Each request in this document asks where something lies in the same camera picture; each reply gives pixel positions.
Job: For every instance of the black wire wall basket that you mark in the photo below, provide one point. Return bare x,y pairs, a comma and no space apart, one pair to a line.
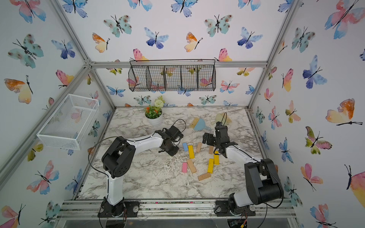
190,75

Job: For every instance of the white potted artificial plant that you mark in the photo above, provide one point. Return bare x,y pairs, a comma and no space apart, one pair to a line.
154,113

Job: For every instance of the pink block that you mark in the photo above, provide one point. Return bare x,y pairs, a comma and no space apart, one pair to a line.
184,167

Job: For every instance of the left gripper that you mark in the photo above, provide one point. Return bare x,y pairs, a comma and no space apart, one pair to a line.
173,153

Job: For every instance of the natural wood block bottom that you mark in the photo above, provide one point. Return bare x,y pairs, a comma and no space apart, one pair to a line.
204,176

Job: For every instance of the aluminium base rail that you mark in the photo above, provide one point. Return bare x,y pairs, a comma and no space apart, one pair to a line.
177,209

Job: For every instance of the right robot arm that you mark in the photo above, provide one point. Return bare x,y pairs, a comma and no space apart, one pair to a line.
262,181

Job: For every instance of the yellow block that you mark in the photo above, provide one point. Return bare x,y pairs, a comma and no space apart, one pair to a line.
210,166
191,151
216,158

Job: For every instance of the white mesh wall basket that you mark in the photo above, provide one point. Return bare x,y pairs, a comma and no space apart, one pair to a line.
69,122

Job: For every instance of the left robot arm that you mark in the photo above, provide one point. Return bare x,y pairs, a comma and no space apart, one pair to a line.
117,161

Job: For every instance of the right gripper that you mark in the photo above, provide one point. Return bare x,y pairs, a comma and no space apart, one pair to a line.
210,137

